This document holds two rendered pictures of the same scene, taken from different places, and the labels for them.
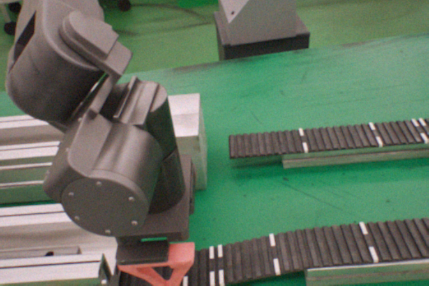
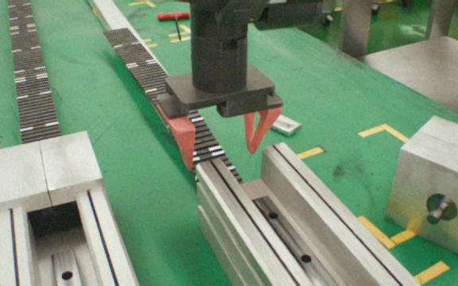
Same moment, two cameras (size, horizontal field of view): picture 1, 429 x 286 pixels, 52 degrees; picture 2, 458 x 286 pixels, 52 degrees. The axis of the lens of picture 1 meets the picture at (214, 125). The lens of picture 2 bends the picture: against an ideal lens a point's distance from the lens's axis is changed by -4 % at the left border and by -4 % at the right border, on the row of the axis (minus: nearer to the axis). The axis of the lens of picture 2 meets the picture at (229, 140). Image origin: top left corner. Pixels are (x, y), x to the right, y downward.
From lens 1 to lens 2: 0.70 m
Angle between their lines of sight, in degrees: 90
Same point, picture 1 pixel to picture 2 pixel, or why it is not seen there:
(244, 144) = not seen: hidden behind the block
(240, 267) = (203, 138)
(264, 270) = (202, 126)
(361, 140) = (44, 99)
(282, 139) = (38, 137)
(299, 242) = not seen: hidden behind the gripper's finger
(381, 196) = (95, 107)
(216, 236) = (164, 176)
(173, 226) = (250, 67)
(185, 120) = (57, 144)
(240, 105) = not seen: outside the picture
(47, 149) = (121, 272)
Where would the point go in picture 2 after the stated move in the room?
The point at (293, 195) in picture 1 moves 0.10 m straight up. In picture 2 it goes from (100, 145) to (90, 79)
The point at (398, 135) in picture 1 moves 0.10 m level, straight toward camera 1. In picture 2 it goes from (39, 86) to (101, 85)
